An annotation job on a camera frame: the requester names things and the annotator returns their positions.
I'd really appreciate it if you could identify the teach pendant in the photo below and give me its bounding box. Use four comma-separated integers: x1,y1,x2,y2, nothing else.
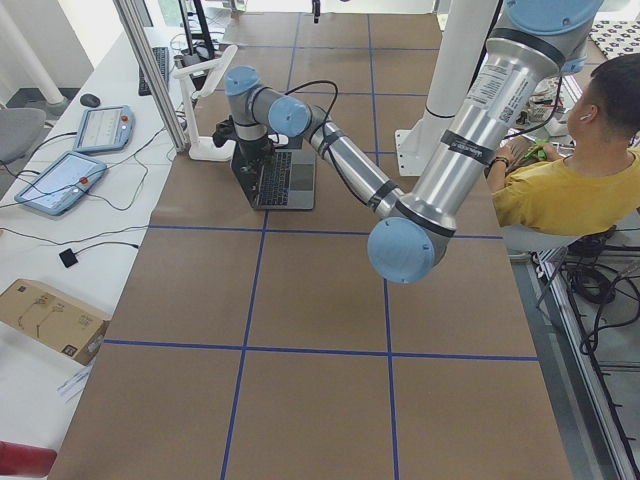
14,151,107,216
73,105,135,154

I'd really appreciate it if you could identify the person in yellow shirt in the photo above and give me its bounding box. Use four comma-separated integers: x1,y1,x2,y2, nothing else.
487,54,639,236

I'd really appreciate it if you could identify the small black square pad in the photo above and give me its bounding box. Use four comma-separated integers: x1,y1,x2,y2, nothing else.
58,248,79,268

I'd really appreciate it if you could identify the dark computer mouse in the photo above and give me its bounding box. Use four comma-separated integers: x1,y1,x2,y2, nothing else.
80,93,101,108

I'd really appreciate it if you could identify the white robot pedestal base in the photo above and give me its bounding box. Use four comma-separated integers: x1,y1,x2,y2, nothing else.
395,0,502,177

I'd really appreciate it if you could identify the grey laptop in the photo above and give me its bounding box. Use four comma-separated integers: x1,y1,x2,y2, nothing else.
231,146,316,210

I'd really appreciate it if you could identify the near teach pendant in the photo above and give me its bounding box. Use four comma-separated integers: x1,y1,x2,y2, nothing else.
14,151,107,216

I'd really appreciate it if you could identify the white desk lamp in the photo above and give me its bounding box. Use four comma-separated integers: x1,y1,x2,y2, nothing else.
172,44,239,162

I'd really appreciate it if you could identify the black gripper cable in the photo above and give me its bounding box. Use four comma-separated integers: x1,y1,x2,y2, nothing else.
264,79,340,151

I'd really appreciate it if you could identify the aluminium frame post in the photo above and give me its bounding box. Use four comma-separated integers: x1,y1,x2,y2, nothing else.
113,0,188,153

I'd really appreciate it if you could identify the cardboard box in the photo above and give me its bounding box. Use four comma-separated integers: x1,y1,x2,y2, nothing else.
1,279,111,366

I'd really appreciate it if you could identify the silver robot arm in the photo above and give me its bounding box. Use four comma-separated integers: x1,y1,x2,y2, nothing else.
215,1,600,283

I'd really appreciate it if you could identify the black keyboard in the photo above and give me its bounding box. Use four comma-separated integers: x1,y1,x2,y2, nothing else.
138,46,171,97

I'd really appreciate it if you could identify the far teach pendant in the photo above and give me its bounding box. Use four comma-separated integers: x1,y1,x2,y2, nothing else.
73,105,135,154

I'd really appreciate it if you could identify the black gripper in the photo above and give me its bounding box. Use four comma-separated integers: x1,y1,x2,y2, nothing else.
212,116,275,173
312,0,321,24

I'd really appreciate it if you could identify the green tool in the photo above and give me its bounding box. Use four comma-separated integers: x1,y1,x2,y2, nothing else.
524,140,549,161

